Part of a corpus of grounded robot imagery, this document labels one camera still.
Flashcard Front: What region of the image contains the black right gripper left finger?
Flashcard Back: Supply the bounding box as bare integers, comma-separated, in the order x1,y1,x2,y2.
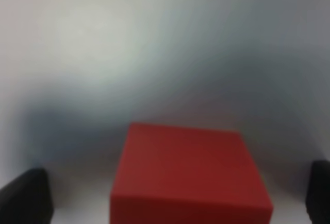
1,168,54,224

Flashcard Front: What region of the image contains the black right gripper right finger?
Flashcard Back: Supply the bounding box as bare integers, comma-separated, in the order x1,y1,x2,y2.
305,160,329,224

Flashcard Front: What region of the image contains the red block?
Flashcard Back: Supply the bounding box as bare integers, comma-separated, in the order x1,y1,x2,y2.
110,123,273,223

